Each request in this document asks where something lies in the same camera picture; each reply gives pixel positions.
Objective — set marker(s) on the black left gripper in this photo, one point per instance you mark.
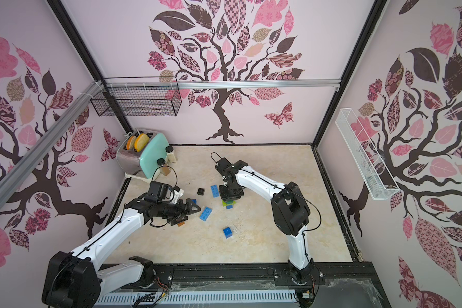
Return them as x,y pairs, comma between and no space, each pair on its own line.
180,213

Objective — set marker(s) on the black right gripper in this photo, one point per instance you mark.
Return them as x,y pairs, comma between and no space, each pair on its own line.
231,193

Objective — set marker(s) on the lime green lego brick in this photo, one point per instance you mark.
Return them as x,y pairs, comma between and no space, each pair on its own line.
229,203

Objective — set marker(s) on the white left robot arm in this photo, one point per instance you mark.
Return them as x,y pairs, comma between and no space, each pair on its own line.
96,250

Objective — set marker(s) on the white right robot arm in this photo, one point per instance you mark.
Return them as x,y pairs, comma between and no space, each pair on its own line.
289,208

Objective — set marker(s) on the light blue long lego brick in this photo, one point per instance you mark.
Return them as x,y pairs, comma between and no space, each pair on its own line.
205,214

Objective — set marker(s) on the blue small lego brick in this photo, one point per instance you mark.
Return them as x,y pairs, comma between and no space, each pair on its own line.
227,232

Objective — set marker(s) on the brown spice jar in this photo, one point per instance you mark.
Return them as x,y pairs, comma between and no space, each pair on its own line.
163,167

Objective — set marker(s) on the pale spice jar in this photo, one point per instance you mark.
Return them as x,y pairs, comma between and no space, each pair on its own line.
170,152

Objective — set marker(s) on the mint green toaster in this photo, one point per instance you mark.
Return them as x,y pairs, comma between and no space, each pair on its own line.
142,165

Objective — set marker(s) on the white cable duct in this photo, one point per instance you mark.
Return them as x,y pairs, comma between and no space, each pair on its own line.
196,298

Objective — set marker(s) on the black wire basket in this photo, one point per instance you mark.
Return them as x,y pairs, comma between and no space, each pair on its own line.
150,96

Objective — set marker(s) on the aluminium rail back wall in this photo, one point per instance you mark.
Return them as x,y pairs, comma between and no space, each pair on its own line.
233,84

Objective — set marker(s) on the aluminium rail wall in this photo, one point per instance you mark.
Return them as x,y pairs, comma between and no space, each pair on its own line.
21,171
233,84

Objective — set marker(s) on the white wire shelf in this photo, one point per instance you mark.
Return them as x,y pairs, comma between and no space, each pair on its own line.
357,134

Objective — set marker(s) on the aluminium rail left wall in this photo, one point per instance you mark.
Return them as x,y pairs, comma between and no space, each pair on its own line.
21,171

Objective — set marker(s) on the black corner frame post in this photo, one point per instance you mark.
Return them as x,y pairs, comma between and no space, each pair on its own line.
359,47

